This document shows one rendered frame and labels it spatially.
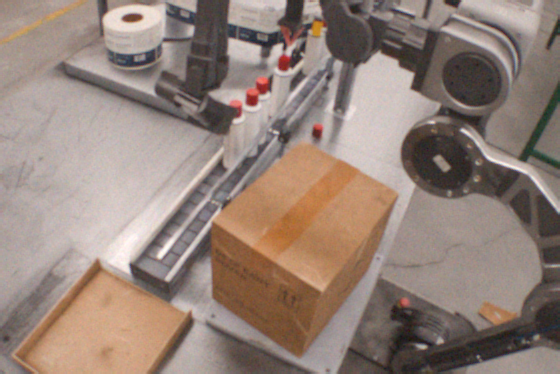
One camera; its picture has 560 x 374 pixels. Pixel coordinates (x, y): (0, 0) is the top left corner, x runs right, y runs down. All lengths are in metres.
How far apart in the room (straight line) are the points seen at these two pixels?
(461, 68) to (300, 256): 0.41
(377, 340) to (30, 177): 1.25
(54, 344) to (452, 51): 0.95
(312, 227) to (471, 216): 1.89
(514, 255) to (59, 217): 2.13
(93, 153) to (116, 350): 0.63
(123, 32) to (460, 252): 1.82
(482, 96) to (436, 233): 1.83
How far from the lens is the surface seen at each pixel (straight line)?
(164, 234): 1.20
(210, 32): 0.95
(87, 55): 1.86
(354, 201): 0.98
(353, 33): 0.80
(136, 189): 1.37
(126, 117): 1.61
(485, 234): 2.69
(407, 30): 0.79
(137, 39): 1.69
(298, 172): 1.01
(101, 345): 1.11
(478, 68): 0.76
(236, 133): 1.25
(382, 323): 1.86
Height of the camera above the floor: 1.81
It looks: 45 degrees down
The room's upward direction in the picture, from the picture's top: 8 degrees clockwise
